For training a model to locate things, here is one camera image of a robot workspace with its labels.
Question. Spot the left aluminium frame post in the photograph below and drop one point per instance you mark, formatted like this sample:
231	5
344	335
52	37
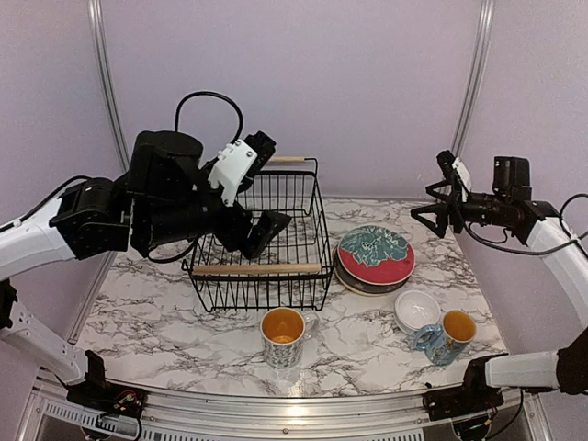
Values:
98	31

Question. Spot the blue mug yellow inside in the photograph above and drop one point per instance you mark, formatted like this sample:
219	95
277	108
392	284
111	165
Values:
443	342

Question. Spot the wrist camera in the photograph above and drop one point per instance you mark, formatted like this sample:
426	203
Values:
456	174
241	159

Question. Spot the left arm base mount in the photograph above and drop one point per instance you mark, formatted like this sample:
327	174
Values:
113	399

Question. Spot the white bowl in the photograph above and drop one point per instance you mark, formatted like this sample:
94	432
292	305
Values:
415	309

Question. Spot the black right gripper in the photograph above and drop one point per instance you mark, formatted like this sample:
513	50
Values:
442	209

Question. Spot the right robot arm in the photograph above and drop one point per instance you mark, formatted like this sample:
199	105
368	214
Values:
543	233

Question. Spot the black wire dish rack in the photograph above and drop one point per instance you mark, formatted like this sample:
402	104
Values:
293	269

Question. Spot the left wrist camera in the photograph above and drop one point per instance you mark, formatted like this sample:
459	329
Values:
241	159

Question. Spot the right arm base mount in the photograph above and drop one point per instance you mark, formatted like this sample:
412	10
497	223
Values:
459	401

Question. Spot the red teal floral plate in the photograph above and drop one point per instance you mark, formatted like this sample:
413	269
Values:
376	255

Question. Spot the front aluminium rail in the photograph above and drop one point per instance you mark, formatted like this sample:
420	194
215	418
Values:
181	415

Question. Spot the aluminium frame post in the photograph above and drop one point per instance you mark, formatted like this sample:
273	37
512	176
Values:
98	31
476	72

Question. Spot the patterned mug yellow inside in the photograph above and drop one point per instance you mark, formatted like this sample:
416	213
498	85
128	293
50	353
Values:
284	332

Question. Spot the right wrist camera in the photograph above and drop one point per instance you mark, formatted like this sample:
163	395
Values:
456	174

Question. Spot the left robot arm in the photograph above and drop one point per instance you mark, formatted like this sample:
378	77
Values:
168	195

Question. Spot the grey reindeer plate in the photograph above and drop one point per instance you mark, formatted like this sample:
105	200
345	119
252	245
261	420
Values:
367	285

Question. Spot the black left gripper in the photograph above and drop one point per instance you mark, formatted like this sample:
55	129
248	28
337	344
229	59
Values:
235	237

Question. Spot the right aluminium frame post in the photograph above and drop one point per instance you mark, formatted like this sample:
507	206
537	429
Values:
476	72

